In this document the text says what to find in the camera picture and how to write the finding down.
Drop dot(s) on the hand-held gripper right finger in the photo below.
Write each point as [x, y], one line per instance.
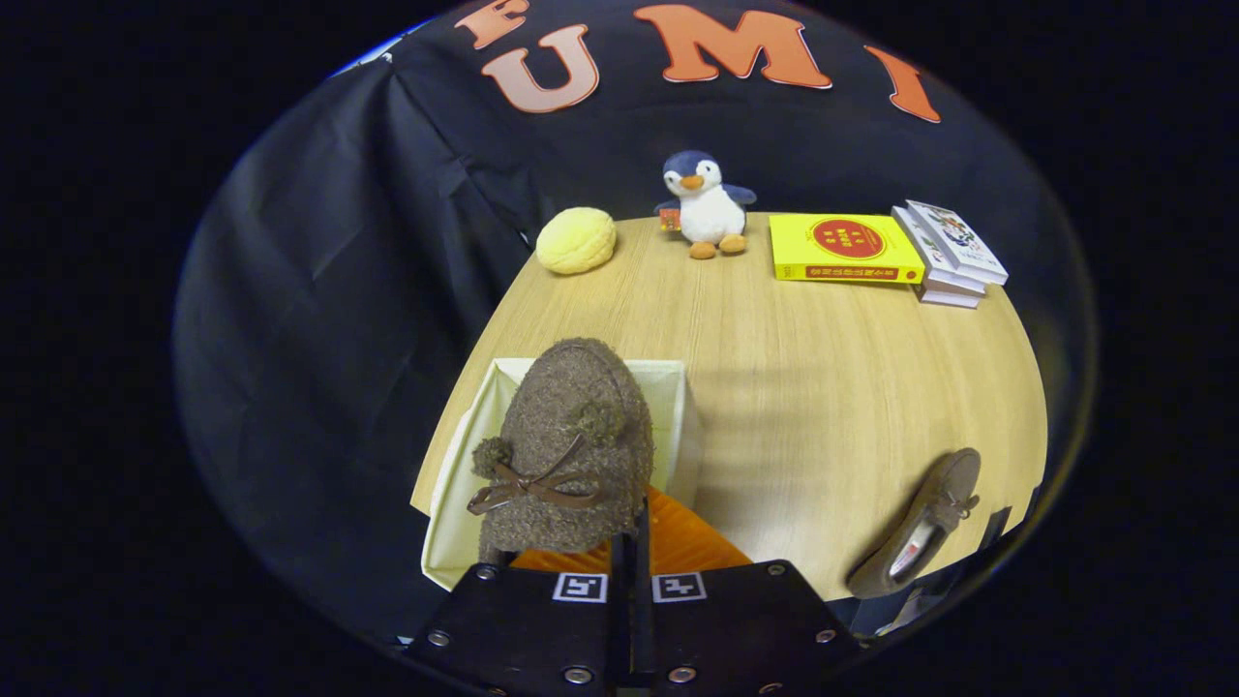
[736, 629]

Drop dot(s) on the beige fabric storage box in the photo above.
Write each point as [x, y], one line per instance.
[455, 523]

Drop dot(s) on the yellow book with red circle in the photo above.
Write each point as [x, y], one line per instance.
[842, 247]

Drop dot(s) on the brown fuzzy shoe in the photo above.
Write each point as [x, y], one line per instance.
[944, 484]
[571, 426]

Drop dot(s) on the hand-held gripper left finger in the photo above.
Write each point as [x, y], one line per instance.
[523, 629]

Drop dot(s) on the yellow bun-shaped plush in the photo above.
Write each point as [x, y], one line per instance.
[576, 240]

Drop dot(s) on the penguin plush toy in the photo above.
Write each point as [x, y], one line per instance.
[709, 213]

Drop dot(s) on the white book with illustrated cover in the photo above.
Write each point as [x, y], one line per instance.
[958, 240]

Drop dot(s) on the black backdrop cloth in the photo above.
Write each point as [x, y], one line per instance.
[319, 290]

